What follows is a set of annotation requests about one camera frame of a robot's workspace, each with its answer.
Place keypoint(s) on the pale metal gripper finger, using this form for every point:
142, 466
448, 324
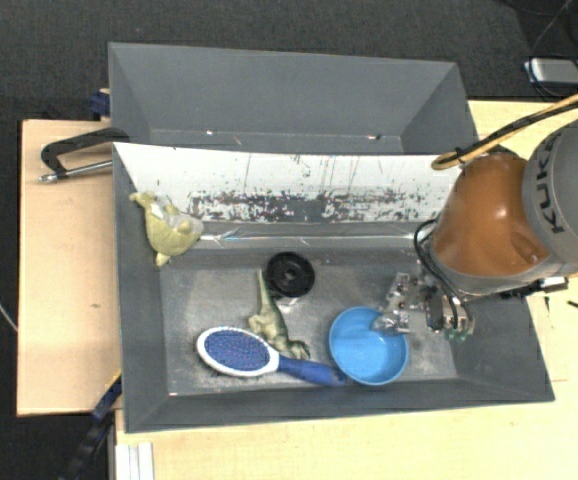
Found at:
394, 324
400, 290

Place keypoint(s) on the blue bowl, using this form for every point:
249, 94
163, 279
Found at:
364, 353

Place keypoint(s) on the green toy dinosaur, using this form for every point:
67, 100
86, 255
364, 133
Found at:
271, 320

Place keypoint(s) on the blue and white hairbrush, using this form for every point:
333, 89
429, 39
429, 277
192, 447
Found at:
236, 352

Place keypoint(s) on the grey metal bin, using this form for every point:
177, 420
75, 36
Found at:
279, 93

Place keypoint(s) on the yellow-green plush toy animal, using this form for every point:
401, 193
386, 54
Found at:
169, 228

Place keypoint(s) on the pale wood flat board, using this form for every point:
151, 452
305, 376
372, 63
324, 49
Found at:
66, 268

